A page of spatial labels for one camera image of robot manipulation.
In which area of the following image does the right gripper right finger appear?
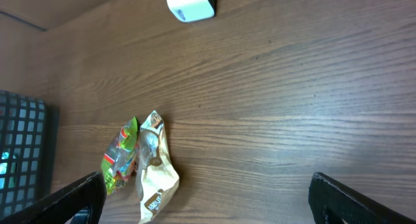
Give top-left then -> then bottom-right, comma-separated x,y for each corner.
308,172 -> 415,224

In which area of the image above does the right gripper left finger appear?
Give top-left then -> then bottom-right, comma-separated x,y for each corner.
1,171 -> 107,224

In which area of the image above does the green snack packet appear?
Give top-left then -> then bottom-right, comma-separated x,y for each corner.
101,116 -> 138,195

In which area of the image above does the beige brown snack packet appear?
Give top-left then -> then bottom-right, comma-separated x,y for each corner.
135,111 -> 179,224

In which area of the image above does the light teal snack packet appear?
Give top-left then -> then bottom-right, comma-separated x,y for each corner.
1,150 -> 17,189

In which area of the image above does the white barcode scanner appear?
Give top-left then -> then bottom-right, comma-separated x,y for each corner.
166,0 -> 216,23

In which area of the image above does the grey plastic mesh basket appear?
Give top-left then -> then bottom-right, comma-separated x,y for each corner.
1,90 -> 59,219

